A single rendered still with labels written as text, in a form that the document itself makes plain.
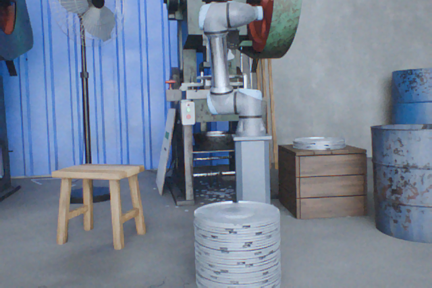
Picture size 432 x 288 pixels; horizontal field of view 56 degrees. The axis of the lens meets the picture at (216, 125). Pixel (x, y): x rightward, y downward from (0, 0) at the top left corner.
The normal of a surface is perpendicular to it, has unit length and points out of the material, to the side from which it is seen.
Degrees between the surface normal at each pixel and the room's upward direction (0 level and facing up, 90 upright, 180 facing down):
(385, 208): 92
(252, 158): 90
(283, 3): 109
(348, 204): 90
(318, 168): 90
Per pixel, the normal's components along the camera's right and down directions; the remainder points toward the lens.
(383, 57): 0.20, 0.04
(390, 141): -0.85, 0.09
